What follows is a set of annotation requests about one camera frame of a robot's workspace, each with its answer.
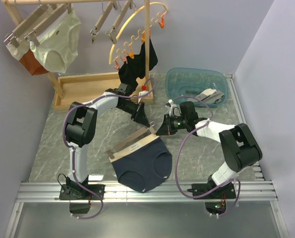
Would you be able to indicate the wooden rack right post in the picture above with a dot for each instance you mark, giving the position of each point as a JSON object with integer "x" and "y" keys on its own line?
{"x": 147, "y": 37}

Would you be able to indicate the navy underwear cream waistband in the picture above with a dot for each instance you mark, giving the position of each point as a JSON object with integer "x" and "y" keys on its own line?
{"x": 144, "y": 165}

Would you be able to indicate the beige clip hanger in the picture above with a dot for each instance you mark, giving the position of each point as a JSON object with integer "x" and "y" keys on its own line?
{"x": 106, "y": 11}
{"x": 131, "y": 139}

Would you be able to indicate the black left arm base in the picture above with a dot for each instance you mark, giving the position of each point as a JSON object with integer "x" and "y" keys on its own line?
{"x": 68, "y": 193}

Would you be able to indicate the wooden rack top bar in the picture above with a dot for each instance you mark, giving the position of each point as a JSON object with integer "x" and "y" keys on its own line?
{"x": 33, "y": 2}

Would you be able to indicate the wooden rack base tray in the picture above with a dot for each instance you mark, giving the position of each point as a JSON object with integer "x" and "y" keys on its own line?
{"x": 83, "y": 88}

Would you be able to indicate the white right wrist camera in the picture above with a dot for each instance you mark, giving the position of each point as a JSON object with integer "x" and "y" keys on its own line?
{"x": 173, "y": 109}

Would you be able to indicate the orange cream hanging underwear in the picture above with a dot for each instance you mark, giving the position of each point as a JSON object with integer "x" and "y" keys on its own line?
{"x": 25, "y": 56}

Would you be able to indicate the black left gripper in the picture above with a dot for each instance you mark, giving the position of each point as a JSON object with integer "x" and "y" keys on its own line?
{"x": 139, "y": 116}

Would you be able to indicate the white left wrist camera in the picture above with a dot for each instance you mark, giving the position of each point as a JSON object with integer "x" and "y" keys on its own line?
{"x": 142, "y": 93}

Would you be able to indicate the beige hanger far left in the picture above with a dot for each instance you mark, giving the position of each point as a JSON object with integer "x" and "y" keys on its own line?
{"x": 17, "y": 37}

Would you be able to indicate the grey and pink underwear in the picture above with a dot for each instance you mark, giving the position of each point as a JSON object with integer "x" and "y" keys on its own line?
{"x": 211, "y": 96}

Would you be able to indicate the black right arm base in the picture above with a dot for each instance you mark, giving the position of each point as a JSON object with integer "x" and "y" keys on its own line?
{"x": 227, "y": 191}

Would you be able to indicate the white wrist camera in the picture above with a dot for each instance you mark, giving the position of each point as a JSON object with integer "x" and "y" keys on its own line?
{"x": 173, "y": 109}
{"x": 142, "y": 93}

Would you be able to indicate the teal plastic basin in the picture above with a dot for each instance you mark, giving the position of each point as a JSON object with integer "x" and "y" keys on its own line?
{"x": 184, "y": 84}

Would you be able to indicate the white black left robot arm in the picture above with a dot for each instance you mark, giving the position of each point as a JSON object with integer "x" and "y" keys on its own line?
{"x": 79, "y": 130}

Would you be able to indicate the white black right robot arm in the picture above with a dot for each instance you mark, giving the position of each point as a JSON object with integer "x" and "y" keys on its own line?
{"x": 239, "y": 147}

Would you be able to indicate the beige hanging clip hanger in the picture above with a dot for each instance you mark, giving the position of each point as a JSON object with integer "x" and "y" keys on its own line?
{"x": 106, "y": 11}

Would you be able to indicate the beige hanger holding underwear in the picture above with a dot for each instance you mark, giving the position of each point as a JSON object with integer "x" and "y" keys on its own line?
{"x": 47, "y": 22}

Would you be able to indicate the cream white hanging underwear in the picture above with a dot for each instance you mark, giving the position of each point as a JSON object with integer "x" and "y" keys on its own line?
{"x": 58, "y": 45}

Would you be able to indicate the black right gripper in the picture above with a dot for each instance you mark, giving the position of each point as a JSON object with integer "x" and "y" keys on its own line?
{"x": 167, "y": 128}

